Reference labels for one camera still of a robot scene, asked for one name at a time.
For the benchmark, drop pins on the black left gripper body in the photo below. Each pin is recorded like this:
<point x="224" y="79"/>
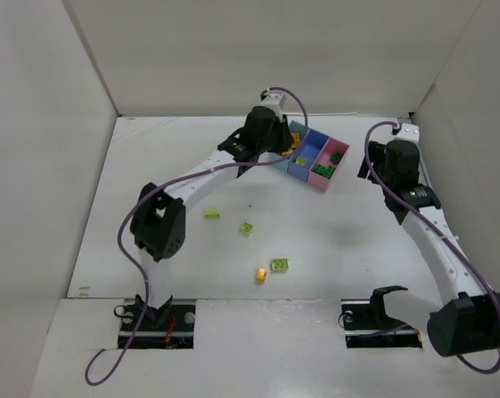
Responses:
<point x="283" y="135"/>

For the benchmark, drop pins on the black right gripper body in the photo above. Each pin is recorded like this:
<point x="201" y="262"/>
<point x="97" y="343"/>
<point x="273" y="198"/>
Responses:
<point x="371" y="162"/>

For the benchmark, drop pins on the yellow rounded lego brick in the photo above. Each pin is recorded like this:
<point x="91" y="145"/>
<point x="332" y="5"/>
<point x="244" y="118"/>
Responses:
<point x="296" y="140"/>

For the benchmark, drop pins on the green numbered lego cube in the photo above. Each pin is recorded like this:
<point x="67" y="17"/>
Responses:
<point x="336" y="158"/>

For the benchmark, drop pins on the green lego plate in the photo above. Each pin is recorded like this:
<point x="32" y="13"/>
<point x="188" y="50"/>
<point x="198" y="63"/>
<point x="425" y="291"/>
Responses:
<point x="320" y="170"/>

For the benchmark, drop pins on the dark green lego brick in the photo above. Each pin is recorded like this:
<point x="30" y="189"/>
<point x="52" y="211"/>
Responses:
<point x="329" y="172"/>

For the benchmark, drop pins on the light green small lego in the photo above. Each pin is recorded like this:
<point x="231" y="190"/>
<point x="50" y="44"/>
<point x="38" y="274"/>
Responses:
<point x="246" y="228"/>

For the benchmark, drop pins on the light green curved lego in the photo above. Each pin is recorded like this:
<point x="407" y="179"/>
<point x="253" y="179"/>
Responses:
<point x="211" y="214"/>

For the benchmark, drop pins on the light green studded lego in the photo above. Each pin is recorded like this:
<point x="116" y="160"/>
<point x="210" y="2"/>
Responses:
<point x="279" y="265"/>

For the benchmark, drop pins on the orange small lego brick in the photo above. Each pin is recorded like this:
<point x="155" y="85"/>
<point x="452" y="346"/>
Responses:
<point x="261" y="275"/>

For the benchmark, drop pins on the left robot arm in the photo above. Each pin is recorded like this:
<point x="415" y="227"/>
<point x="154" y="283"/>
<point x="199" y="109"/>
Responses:
<point x="158" y="222"/>

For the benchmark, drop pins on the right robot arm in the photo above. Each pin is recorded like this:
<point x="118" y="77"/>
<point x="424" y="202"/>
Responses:
<point x="468" y="319"/>

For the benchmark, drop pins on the light blue container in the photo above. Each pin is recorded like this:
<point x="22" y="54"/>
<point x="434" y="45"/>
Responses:
<point x="283" y="163"/>

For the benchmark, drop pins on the purple blue container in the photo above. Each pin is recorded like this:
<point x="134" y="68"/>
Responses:
<point x="311" y="147"/>

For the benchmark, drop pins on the pink container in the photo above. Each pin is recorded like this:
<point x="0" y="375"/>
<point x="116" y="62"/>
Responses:
<point x="333" y="146"/>

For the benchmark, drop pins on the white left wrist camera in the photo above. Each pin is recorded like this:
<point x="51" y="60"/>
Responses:
<point x="274" y="100"/>

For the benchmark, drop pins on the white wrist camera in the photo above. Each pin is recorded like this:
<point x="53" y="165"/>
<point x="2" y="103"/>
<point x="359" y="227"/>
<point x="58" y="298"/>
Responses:
<point x="407" y="132"/>
<point x="274" y="100"/>

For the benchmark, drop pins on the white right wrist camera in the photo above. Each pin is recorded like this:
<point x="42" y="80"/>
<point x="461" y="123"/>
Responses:
<point x="407" y="132"/>

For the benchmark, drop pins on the aluminium rail right side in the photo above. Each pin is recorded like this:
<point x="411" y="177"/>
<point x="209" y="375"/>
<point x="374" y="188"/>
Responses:
<point x="420" y="163"/>

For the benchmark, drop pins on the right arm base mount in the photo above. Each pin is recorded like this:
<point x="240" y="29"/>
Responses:
<point x="366" y="324"/>

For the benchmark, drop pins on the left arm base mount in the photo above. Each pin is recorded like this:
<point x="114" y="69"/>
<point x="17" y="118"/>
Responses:
<point x="170" y="326"/>

